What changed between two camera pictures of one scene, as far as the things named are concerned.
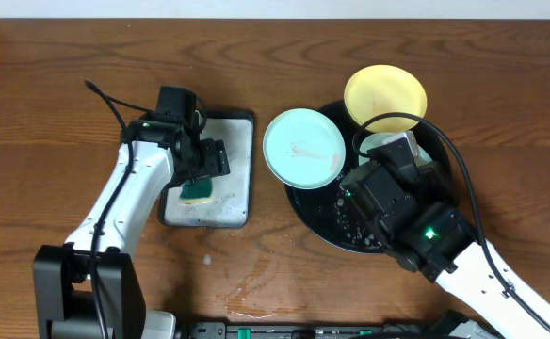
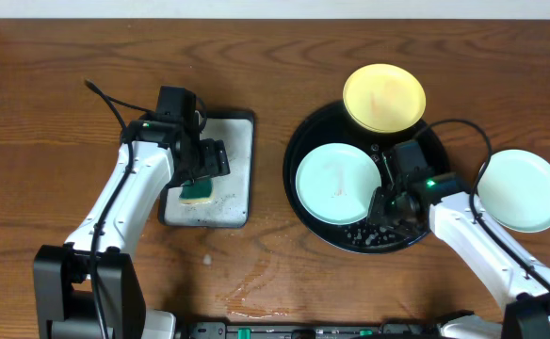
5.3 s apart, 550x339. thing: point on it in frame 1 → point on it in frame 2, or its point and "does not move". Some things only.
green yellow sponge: x=197 y=191 does not move
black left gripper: x=216 y=160 does not move
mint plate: x=378 y=138 → x=521 y=191
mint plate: x=303 y=149 → x=335 y=182
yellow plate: x=377 y=88 does not move
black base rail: x=321 y=330 does not move
